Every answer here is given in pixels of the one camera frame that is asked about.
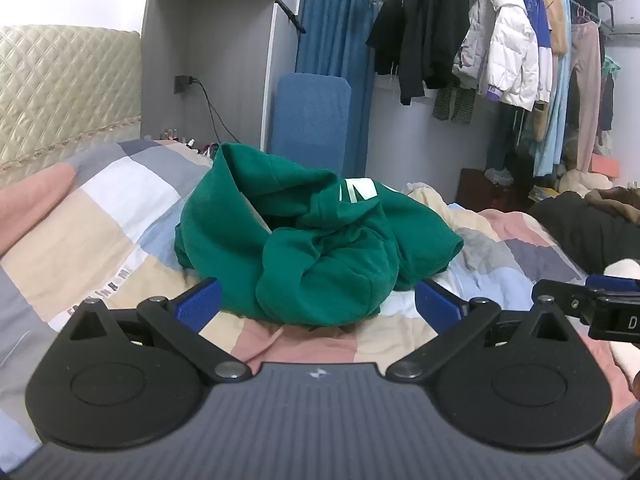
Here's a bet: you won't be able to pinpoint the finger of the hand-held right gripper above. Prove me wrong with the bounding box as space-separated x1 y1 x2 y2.
586 274 640 295
531 279 602 327

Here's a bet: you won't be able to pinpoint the tan hanging coat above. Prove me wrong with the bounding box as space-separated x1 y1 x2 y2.
529 0 569 142

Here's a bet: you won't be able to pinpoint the pink beige hanging pants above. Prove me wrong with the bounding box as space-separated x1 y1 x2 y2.
569 19 602 173

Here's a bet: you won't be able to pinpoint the white fluffy cloth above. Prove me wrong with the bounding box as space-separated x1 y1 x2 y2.
602 258 640 280

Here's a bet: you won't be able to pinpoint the black charger cable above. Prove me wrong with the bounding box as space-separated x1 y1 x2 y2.
192 79 237 147

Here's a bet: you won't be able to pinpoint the grey striped garment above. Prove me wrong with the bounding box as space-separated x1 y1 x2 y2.
432 85 477 126

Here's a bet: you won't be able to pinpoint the dark clothes pile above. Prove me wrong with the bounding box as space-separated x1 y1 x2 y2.
525 186 640 277

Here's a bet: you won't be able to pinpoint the pale bundle on cabinet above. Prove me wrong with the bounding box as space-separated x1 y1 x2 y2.
484 167 516 187

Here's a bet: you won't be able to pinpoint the cream plush bundle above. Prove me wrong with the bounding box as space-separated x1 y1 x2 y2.
557 166 615 197

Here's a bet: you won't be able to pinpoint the green hoodie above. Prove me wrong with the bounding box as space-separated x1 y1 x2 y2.
174 142 465 330

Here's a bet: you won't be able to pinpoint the blue padded board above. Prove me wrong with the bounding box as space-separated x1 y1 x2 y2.
271 72 352 182

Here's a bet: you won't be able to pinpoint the black wall rail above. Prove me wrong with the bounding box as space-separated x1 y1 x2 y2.
271 0 307 35

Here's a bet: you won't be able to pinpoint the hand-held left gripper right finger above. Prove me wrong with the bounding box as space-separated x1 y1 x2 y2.
386 279 573 382

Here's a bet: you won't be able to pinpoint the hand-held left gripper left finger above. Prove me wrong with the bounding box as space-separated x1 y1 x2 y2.
62 276 253 385

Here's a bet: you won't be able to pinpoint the pink box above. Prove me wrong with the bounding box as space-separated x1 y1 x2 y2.
590 154 619 176

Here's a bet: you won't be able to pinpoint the blue curtain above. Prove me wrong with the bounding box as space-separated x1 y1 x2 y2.
294 0 403 188

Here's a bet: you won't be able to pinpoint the beige quilted headboard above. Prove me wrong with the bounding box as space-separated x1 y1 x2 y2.
0 25 142 177

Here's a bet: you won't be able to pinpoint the white puffer jacket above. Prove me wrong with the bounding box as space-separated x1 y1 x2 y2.
452 0 554 112

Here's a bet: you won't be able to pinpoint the person's right forearm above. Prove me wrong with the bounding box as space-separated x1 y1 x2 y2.
596 402 640 478

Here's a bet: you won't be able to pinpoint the light blue hanging garment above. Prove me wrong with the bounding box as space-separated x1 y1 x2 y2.
533 0 574 177

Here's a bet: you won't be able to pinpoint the patchwork duvet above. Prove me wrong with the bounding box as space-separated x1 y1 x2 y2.
0 137 640 461

